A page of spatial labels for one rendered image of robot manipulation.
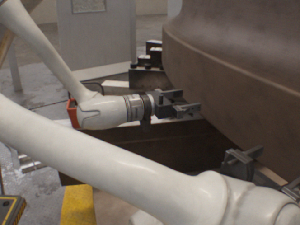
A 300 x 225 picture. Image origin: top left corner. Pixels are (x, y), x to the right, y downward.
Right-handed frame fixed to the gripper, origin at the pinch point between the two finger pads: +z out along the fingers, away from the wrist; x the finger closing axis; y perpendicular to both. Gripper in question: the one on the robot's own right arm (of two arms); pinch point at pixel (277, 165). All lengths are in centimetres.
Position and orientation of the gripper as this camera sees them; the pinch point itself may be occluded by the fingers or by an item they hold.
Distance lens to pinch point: 64.9
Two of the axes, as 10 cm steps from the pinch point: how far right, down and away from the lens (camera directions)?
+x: 5.0, 3.9, -7.8
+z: 8.7, -2.2, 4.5
